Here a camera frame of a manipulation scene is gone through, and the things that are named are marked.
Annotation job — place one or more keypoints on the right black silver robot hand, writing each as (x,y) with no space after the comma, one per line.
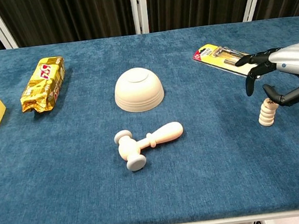
(297,57)

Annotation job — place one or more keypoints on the razor in yellow blister pack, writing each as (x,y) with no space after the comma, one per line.
(213,56)

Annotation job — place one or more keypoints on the beige upturned bowl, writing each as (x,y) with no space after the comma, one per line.
(139,91)

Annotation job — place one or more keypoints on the wooden toy hammer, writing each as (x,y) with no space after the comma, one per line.
(132,149)

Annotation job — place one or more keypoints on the yellow foil snack packet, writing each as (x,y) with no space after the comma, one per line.
(43,83)

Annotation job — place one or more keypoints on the blue felt table mat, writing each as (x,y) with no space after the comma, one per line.
(65,181)

